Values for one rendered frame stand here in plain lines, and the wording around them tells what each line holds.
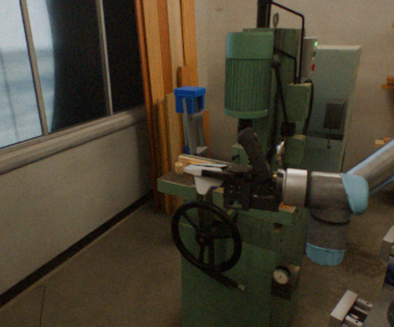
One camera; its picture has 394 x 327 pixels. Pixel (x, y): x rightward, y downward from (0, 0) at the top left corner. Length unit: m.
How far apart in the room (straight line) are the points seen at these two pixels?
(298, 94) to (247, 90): 0.28
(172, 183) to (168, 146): 1.38
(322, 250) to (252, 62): 0.77
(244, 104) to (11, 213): 1.48
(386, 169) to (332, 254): 0.21
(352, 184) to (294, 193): 0.10
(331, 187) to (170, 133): 2.21
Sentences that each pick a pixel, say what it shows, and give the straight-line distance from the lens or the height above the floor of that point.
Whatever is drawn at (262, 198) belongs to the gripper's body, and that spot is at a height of 1.19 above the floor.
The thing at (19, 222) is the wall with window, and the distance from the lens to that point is 2.29.
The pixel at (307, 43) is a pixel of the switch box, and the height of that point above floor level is 1.46.
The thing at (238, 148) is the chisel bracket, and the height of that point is 1.07.
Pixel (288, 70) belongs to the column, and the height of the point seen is 1.36.
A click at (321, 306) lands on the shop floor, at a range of 2.32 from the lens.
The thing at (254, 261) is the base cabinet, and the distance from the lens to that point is 1.47.
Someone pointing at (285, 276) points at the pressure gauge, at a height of 0.66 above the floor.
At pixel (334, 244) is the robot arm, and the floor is 1.12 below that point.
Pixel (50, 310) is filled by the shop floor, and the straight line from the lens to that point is 2.33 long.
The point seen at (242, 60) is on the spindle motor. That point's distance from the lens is 1.31.
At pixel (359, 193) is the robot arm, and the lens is 0.70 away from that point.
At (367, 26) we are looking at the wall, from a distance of 3.66.
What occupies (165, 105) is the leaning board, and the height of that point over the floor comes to 0.96.
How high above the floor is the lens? 1.51
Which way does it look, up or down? 21 degrees down
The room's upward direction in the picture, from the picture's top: straight up
